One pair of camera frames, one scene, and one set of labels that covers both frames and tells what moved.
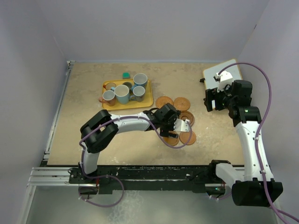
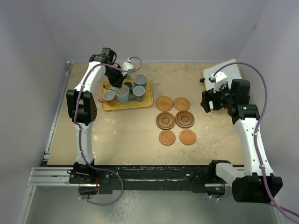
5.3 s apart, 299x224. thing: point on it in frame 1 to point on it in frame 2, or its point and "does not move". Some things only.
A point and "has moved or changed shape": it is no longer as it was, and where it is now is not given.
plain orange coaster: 184,136 does not move
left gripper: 165,132 to 118,82
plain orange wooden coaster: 171,141 has moved or changed shape
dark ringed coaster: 186,114 does not move
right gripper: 211,94 does not move
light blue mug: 122,94 does not move
